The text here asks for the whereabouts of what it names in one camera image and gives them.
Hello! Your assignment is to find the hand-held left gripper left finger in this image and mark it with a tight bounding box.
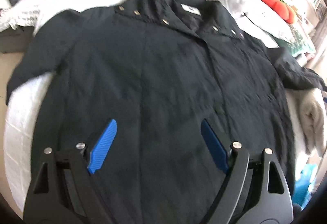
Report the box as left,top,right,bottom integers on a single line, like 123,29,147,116
24,119,120,224

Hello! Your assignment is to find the blue bag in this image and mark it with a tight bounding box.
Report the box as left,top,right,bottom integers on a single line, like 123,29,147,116
294,164,318,204

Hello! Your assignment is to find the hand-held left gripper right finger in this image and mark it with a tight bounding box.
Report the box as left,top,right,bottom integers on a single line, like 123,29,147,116
200,119,294,224

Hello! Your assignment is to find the green patterned cushion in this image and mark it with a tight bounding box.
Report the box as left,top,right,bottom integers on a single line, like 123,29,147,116
273,27,316,56

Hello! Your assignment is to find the light grey printed pillow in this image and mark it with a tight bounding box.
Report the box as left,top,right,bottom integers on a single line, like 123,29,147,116
237,1,292,43

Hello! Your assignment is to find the black and white patterned cloth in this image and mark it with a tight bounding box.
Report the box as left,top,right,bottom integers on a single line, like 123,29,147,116
0,4,41,31

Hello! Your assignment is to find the white checked bed cover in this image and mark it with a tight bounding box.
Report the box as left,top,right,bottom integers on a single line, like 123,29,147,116
4,0,307,214

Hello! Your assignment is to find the dark grey bench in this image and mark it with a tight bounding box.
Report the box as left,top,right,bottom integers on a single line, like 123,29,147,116
0,27,34,54

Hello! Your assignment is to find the beige fleece blanket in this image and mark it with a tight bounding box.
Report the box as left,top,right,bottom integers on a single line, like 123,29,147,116
298,87,327,158

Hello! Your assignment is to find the orange pumpkin plush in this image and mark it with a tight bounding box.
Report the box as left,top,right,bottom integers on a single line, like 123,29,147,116
258,0,297,24

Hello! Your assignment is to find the black jacket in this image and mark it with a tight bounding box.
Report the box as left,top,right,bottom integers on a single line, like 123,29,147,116
6,0,327,224

